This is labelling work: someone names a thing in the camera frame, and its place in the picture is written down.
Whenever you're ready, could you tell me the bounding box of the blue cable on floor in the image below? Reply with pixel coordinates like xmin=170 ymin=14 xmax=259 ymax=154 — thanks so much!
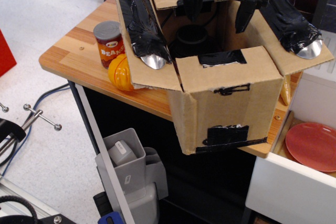
xmin=0 ymin=83 xmax=70 ymax=177

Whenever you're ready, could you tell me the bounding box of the toy beans can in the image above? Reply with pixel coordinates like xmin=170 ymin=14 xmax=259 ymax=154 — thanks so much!
xmin=93 ymin=20 xmax=124 ymax=69

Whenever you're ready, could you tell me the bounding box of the red box at left edge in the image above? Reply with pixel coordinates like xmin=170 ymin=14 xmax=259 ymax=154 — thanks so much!
xmin=0 ymin=31 xmax=17 ymax=77

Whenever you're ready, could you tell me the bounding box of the black pot inside box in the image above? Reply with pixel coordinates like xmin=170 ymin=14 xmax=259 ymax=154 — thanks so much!
xmin=169 ymin=25 xmax=212 ymax=59

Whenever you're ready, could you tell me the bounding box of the yellow toy corn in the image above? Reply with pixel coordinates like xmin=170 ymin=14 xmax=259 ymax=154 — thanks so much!
xmin=280 ymin=75 xmax=291 ymax=106

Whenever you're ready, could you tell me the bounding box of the yellow toy pumpkin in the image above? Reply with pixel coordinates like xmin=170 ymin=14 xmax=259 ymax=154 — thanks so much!
xmin=108 ymin=54 xmax=134 ymax=91

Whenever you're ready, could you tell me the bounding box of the white drawer cabinet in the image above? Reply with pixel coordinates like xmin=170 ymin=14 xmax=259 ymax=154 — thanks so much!
xmin=245 ymin=29 xmax=336 ymax=224

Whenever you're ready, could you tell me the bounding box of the brown cardboard box with flaps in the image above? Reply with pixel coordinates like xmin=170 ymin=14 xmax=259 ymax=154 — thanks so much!
xmin=116 ymin=0 xmax=333 ymax=155

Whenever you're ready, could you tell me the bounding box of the white table leg frame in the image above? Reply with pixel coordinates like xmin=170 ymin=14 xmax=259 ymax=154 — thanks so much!
xmin=69 ymin=81 xmax=134 ymax=223

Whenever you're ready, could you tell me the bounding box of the metal clamp with handle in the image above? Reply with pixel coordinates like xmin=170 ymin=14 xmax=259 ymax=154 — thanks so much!
xmin=1 ymin=104 xmax=62 ymax=156

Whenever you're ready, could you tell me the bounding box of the red plate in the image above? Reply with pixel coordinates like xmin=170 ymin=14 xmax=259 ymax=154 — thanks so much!
xmin=285 ymin=122 xmax=335 ymax=173

